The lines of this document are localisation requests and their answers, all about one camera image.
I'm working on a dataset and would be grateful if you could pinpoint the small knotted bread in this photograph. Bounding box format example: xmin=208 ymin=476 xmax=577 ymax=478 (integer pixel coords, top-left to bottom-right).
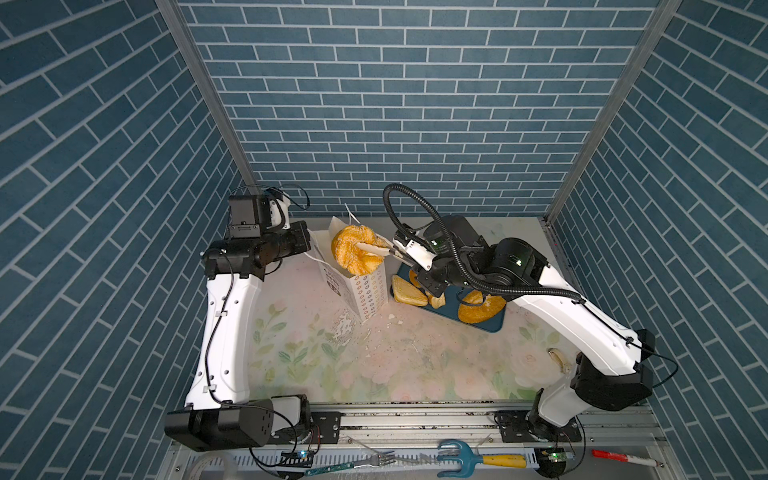
xmin=429 ymin=294 xmax=446 ymax=309

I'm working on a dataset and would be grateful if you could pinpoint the triangular toast slice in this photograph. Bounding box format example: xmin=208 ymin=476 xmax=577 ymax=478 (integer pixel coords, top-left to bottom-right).
xmin=391 ymin=275 xmax=429 ymax=307

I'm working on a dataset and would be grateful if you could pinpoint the white paper bag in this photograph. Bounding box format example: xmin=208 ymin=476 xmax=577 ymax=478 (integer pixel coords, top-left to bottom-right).
xmin=309 ymin=209 xmax=387 ymax=321

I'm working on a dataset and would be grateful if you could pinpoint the twisted sugar bread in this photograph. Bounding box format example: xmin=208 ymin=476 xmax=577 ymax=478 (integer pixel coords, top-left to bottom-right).
xmin=331 ymin=225 xmax=388 ymax=276

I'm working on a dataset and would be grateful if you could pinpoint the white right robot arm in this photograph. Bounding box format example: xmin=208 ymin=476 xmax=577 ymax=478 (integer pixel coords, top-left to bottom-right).
xmin=391 ymin=215 xmax=655 ymax=440

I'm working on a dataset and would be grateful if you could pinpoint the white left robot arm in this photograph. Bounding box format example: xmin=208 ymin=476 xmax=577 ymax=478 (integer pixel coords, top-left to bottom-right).
xmin=164 ymin=221 xmax=312 ymax=452

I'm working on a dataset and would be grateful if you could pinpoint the large sesame bread loaf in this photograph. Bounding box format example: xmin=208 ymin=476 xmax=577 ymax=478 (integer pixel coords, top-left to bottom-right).
xmin=457 ymin=290 xmax=507 ymax=324

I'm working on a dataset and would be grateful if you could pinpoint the small wooden piece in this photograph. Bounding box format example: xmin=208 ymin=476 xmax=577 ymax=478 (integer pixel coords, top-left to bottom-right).
xmin=547 ymin=348 xmax=573 ymax=375

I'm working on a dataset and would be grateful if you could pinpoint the teal yellow garden fork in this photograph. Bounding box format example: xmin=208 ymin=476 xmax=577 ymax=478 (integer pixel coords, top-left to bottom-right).
xmin=437 ymin=439 xmax=527 ymax=479

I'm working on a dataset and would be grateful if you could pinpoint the red white marker pen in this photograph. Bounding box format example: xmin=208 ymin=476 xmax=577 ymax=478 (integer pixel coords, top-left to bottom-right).
xmin=591 ymin=449 xmax=664 ymax=468

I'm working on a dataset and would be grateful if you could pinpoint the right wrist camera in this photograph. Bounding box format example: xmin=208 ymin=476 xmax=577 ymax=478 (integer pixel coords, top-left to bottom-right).
xmin=401 ymin=240 xmax=436 ymax=271

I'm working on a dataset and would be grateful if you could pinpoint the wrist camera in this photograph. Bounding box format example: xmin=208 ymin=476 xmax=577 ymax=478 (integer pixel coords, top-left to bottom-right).
xmin=228 ymin=188 xmax=292 ymax=238
xmin=401 ymin=240 xmax=436 ymax=271

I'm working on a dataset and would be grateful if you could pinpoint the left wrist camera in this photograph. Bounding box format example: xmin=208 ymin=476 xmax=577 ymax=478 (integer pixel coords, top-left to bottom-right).
xmin=228 ymin=188 xmax=292 ymax=238

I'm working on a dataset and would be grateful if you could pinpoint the black corrugated cable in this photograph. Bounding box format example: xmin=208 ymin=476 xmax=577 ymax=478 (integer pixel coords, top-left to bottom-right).
xmin=382 ymin=183 xmax=587 ymax=304

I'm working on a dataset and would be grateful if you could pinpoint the aluminium rail frame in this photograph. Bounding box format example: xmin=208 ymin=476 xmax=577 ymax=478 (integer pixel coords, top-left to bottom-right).
xmin=157 ymin=403 xmax=685 ymax=480

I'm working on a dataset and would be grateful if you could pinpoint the metal fork green handle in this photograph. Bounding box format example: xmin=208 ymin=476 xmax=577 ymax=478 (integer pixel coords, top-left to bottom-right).
xmin=304 ymin=451 xmax=396 ymax=477

